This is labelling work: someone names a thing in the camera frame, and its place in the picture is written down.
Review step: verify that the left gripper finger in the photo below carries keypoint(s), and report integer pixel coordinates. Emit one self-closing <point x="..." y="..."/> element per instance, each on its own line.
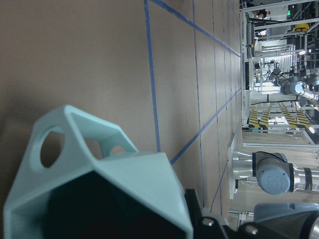
<point x="207" y="225"/>

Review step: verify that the mint green faceted cup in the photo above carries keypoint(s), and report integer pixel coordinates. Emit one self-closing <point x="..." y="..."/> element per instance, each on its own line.
<point x="82" y="178"/>

